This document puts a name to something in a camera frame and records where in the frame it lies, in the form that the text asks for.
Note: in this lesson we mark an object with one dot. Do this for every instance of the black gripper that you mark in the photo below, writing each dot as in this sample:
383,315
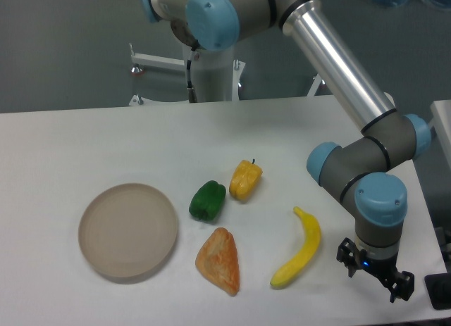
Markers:
380,262

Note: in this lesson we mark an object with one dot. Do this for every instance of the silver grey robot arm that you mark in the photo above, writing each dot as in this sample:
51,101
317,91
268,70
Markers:
356,176

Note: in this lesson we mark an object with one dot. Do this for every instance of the yellow bell pepper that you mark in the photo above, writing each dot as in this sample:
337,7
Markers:
244,180

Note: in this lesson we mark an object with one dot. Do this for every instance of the green bell pepper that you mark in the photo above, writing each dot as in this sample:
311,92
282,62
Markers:
207,203

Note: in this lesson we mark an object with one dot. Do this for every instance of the black device at right edge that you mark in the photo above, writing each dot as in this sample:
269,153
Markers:
438,285

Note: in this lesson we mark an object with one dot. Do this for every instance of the yellow banana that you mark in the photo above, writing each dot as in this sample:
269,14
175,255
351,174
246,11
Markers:
312,239

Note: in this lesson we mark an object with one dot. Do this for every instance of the orange pastry turnover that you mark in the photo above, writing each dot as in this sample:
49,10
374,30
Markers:
217,261

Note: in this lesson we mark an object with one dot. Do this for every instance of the white side table edge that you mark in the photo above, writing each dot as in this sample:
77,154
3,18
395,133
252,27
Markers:
441,120

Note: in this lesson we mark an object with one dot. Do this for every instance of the beige round plate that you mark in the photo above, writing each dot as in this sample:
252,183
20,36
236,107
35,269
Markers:
128,231

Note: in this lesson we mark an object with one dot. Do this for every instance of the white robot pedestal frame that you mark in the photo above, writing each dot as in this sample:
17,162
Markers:
240,73

